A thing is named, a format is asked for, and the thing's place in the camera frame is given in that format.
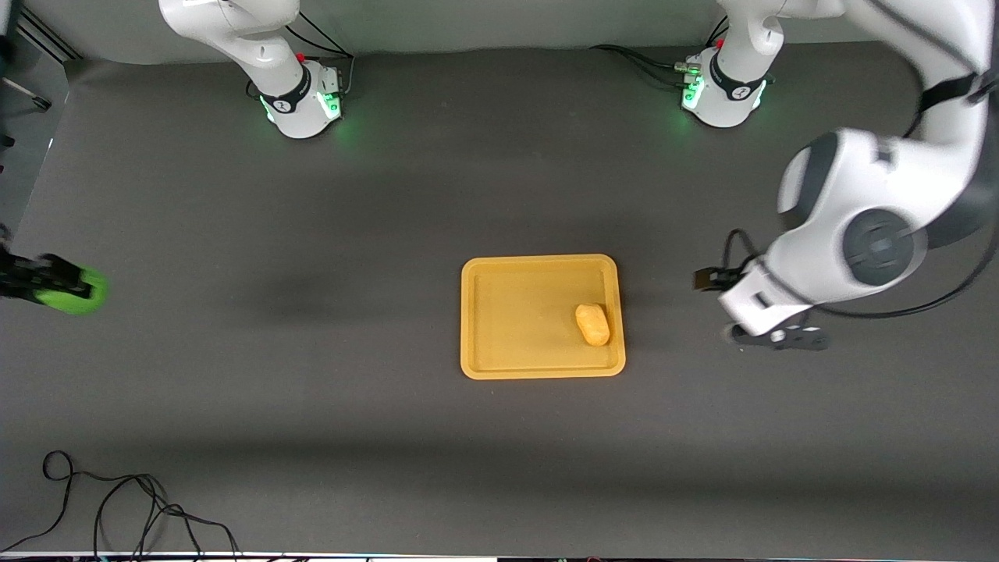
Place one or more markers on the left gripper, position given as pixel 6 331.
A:
pixel 728 276

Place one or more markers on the green toy apple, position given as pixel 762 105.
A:
pixel 90 300

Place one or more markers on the yellow toy potato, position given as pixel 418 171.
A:
pixel 593 324

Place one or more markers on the yellow plastic tray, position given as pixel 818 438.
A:
pixel 531 320

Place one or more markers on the black metal bracket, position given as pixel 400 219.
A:
pixel 31 97

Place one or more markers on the aluminium frame rail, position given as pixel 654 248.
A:
pixel 51 40

